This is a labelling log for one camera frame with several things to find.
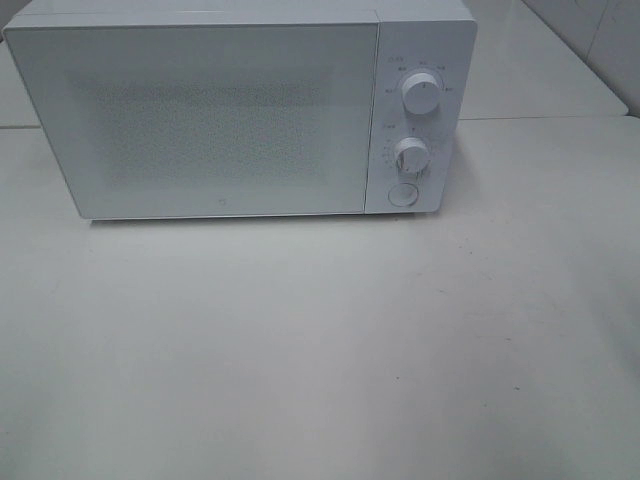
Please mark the white microwave oven body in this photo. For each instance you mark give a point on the white microwave oven body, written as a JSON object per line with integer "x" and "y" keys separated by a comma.
{"x": 412, "y": 36}

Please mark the round white door button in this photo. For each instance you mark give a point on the round white door button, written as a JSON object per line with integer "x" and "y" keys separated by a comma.
{"x": 403, "y": 195}

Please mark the white microwave knob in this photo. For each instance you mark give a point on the white microwave knob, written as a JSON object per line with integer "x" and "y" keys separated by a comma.
{"x": 411, "y": 155}
{"x": 421, "y": 92}

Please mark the white microwave door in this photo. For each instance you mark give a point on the white microwave door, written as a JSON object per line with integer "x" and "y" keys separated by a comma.
{"x": 205, "y": 121}

